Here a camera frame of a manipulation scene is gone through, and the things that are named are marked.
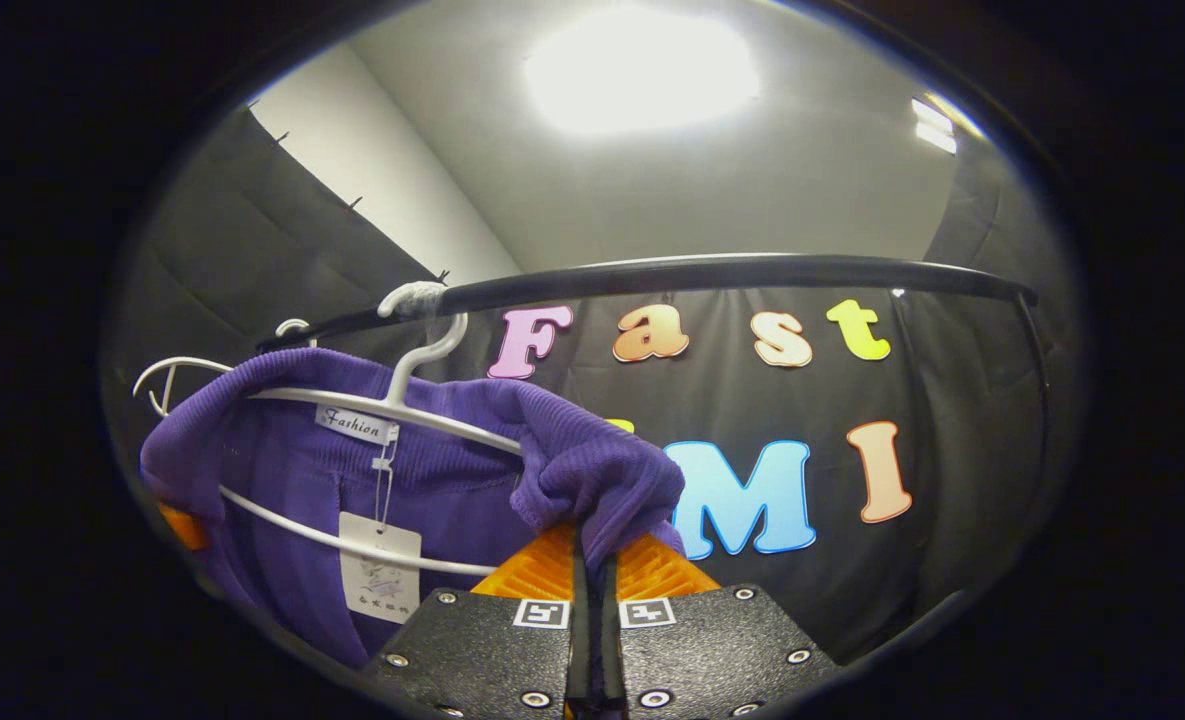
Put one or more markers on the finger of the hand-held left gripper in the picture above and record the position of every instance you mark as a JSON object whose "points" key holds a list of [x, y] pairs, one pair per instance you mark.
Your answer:
{"points": [[184, 528]]}

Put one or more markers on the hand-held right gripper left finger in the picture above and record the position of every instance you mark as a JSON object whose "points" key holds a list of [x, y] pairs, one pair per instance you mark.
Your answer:
{"points": [[579, 640]]}

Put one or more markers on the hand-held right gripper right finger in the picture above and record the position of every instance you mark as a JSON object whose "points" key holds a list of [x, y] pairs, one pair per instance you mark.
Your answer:
{"points": [[612, 650]]}

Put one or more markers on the white plain hanger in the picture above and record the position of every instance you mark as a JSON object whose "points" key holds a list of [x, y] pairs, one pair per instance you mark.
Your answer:
{"points": [[192, 361]]}

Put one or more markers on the white hanger with taped hook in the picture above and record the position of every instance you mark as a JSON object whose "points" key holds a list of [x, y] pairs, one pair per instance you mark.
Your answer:
{"points": [[417, 297]]}

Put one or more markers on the black clothes rack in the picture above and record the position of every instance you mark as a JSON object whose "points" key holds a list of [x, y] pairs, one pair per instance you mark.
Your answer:
{"points": [[712, 272]]}

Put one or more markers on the white hang tag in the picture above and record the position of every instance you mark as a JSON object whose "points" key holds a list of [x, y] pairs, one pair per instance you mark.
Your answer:
{"points": [[380, 570]]}

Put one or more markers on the large ceiling light panel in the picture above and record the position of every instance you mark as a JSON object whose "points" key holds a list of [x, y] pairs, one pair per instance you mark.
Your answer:
{"points": [[642, 70]]}

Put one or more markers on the narrow ceiling light panel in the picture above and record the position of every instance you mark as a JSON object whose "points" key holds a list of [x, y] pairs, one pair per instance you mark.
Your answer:
{"points": [[935, 125]]}

